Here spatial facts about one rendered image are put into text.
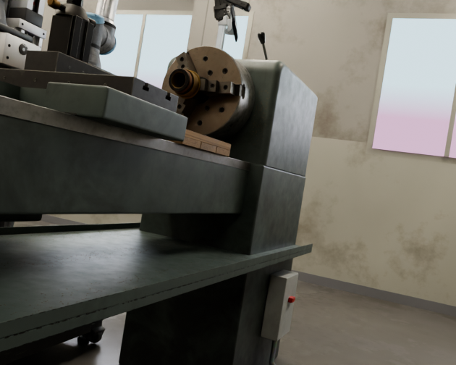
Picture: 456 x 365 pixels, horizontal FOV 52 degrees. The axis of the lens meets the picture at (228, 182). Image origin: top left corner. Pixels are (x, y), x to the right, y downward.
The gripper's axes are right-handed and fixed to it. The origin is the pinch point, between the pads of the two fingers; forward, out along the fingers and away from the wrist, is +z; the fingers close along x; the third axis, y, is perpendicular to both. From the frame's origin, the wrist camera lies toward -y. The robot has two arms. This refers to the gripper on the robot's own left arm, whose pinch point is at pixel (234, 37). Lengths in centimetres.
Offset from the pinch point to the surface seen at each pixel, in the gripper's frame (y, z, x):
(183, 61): 9, 21, 48
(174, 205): 5, 69, 83
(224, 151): -5, 54, 61
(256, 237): -7, 84, 33
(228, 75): -6, 28, 47
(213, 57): -1, 21, 46
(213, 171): -1, 60, 63
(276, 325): -8, 122, 13
